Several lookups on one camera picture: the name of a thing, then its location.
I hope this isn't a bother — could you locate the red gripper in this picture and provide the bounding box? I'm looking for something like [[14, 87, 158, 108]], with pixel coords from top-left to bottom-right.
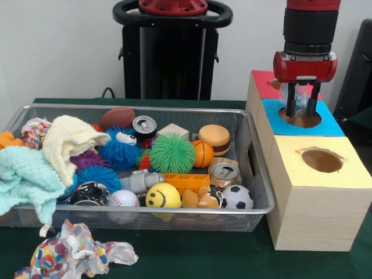
[[273, 51, 338, 118]]

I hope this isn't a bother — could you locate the small clear plastic container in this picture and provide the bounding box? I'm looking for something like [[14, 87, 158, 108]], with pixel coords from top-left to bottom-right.
[[278, 83, 313, 113]]

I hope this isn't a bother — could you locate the brown toy football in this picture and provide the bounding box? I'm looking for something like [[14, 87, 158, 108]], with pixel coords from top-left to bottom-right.
[[99, 106, 136, 130]]

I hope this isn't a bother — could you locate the cream white cloth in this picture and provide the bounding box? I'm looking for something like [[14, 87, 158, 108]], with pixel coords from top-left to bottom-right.
[[42, 115, 111, 187]]

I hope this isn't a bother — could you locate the colourful dotted cloth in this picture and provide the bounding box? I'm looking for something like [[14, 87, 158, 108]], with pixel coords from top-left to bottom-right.
[[14, 219, 140, 279]]

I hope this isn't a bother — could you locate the mint green cloth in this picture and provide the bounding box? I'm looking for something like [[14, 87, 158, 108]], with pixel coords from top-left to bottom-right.
[[0, 146, 66, 226]]

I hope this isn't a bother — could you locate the shallow mesh bin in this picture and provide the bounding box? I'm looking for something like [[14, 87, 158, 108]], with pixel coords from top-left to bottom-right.
[[0, 103, 276, 233]]

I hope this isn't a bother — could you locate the wooden box with three holes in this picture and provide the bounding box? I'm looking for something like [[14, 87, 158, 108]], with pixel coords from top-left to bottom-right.
[[246, 69, 372, 252]]

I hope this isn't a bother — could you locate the black upright panel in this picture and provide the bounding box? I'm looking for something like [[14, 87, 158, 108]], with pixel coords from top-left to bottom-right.
[[334, 19, 372, 117]]

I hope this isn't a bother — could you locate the dark green table cloth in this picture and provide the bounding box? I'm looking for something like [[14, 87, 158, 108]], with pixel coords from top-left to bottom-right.
[[345, 109, 372, 140], [0, 98, 372, 279]]

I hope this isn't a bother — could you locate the toy hamburger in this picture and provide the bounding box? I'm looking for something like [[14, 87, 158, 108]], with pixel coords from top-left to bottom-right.
[[198, 124, 230, 156]]

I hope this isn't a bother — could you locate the orange toy basketball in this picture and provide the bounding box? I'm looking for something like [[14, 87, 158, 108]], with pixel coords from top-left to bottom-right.
[[191, 139, 215, 169]]

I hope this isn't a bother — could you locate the black and white soccer ball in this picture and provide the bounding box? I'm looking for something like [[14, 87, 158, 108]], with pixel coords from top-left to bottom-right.
[[221, 185, 255, 210]]

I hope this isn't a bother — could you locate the green spiky ball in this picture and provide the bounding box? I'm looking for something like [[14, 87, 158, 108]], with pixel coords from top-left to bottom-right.
[[149, 133, 198, 174]]

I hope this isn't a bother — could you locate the dark pull-tab can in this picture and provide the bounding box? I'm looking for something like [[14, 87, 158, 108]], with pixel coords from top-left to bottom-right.
[[132, 115, 158, 140]]

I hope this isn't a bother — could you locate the yellow ball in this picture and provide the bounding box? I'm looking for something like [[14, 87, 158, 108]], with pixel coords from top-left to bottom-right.
[[145, 183, 182, 209]]

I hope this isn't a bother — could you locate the blue spiky ball with eyes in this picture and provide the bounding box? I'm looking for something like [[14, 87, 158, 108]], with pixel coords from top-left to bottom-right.
[[98, 125, 143, 171]]

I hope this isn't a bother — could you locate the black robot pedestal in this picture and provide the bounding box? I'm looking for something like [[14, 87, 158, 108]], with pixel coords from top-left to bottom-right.
[[112, 0, 234, 101]]

